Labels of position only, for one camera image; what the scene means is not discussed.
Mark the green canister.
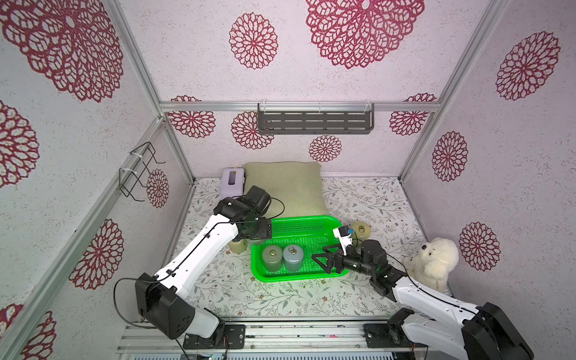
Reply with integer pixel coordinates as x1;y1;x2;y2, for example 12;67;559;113
262;245;284;272

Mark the green plastic basket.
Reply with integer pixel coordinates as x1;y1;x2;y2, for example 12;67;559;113
250;215;349;283

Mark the yellow canister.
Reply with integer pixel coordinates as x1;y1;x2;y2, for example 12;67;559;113
351;221;371;242

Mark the blue-grey canister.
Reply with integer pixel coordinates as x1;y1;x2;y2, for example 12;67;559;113
283;244;304;272

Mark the yellow-green canister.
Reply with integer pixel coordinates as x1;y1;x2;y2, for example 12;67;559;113
228;239;248;254

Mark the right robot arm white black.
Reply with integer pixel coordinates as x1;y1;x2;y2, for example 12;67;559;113
311;240;535;359

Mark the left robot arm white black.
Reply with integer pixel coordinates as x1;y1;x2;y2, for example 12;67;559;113
135;186;272;344

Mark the green linen cushion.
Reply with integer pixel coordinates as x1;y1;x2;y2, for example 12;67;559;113
244;161;329;218

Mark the lilac toaster toy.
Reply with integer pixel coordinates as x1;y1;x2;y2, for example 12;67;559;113
220;167;245;199

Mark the white plush dog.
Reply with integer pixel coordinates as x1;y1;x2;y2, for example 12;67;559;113
402;238;459;294

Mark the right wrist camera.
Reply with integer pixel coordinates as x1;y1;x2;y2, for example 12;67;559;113
333;226;353;256

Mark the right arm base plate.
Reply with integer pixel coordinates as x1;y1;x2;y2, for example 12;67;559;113
363;323;426;349

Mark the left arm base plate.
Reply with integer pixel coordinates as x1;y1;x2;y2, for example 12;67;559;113
183;324;246;350

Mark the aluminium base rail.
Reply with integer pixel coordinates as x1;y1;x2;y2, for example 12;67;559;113
115;316;427;359

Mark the grey wall shelf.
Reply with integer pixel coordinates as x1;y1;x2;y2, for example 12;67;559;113
256;103;374;135

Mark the black wire wall rack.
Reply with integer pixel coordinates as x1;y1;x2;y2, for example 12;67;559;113
118;141;165;203

